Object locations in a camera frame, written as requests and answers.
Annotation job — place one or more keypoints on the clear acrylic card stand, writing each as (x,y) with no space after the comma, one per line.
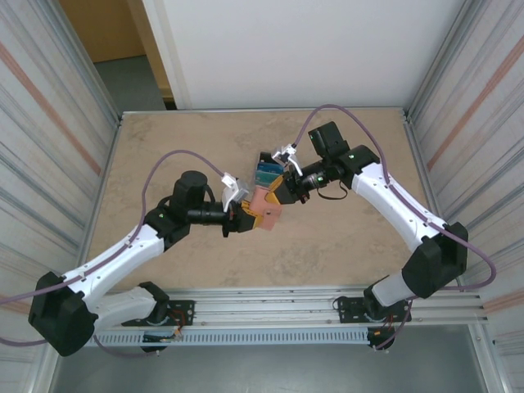
(256,170)

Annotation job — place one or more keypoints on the black base connector block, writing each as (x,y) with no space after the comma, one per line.
(374,335)
(153,349)

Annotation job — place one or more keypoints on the aluminium rail frame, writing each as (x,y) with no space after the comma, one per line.
(262,305)

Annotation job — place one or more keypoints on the wooden door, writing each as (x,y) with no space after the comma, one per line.
(102,28)

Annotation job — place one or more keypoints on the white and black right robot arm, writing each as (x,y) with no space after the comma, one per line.
(393,200)

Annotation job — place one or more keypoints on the teal credit card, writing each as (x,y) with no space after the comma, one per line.
(264,177)

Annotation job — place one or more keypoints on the black credit card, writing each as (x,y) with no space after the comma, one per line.
(265,157)

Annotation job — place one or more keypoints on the blue credit card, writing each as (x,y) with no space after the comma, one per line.
(268,168)

